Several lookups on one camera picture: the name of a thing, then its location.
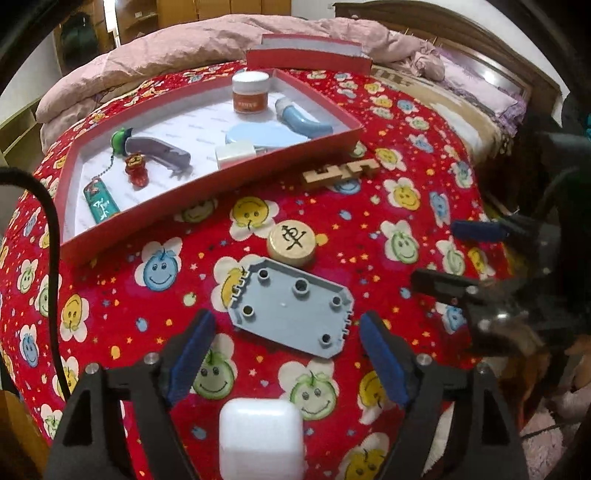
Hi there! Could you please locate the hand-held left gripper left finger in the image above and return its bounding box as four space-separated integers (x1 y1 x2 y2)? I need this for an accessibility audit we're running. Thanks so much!
44 309 218 480

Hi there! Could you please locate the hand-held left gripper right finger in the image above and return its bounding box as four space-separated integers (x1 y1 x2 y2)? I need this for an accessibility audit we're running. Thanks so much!
359 311 529 480

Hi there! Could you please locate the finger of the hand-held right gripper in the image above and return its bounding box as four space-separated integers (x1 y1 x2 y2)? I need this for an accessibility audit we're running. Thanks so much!
451 216 550 252
410 268 491 315

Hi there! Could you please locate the grey studded plastic plate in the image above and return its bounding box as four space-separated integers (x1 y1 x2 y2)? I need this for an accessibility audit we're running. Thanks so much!
228 257 355 360

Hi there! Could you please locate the white earbud case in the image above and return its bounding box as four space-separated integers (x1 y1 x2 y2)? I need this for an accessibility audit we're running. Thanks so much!
218 398 306 480

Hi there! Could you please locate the red cardboard box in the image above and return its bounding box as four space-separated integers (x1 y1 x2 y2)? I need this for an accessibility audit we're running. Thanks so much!
54 67 363 268

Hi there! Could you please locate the round wooden chess piece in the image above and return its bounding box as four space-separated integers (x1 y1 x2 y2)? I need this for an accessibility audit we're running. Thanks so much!
267 220 317 268

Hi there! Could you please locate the wooden puzzle piece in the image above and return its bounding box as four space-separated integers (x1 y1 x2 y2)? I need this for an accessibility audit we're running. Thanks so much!
301 158 382 188

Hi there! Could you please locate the teal printed lighter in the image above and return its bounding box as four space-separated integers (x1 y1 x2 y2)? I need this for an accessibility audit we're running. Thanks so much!
82 180 122 227

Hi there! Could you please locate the small red figurine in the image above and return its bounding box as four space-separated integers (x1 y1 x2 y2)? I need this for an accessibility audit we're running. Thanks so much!
124 154 151 189

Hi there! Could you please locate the white charger plug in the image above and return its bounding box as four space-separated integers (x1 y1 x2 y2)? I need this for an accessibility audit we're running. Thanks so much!
215 141 257 171

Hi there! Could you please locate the light blue curved plastic piece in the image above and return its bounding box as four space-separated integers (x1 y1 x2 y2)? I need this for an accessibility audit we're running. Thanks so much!
274 97 334 139

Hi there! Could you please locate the grey plastic handle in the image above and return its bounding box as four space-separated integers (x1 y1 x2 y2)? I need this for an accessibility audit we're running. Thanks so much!
124 135 192 174

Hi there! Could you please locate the green figure keychain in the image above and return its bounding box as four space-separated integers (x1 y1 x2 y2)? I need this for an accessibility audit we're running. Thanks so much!
90 127 136 183

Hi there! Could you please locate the light blue round compact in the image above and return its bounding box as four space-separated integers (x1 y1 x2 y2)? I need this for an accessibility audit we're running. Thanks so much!
225 121 310 149

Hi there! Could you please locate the white jar with orange label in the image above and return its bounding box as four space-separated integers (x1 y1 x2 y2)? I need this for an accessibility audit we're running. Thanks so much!
231 71 271 115

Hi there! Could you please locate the red smiley flower blanket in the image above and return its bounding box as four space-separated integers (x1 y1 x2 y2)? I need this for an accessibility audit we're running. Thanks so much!
0 60 513 480

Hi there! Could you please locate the beige printed bed sheet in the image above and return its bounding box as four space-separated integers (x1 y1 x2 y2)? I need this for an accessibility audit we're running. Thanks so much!
369 65 515 162

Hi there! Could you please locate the purple pillow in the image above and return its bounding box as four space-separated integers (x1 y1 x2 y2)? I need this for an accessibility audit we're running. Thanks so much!
438 48 527 130

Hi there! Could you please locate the yellow wooden cabinet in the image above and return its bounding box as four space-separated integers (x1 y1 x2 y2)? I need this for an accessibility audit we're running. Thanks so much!
0 390 49 480

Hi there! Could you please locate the dark wooden headboard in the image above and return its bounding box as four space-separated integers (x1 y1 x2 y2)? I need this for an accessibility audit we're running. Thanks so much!
332 0 564 125

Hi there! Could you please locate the red box lid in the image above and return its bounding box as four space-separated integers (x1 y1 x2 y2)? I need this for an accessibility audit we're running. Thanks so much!
246 33 374 75

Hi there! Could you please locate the cream wooden shelf unit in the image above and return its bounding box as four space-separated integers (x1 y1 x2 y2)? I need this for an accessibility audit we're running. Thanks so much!
0 99 44 176

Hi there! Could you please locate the pink quilt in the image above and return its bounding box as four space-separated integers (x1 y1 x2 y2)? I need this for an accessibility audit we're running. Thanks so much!
36 14 446 148

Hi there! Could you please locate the wooden wardrobe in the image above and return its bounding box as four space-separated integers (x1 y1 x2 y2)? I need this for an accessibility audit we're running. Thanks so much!
157 0 291 21

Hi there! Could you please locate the wooden open bookshelf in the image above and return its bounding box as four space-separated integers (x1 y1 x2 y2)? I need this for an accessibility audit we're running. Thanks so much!
115 0 160 44

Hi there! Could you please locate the black cable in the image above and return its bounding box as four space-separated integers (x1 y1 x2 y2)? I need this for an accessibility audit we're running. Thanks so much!
0 168 75 402

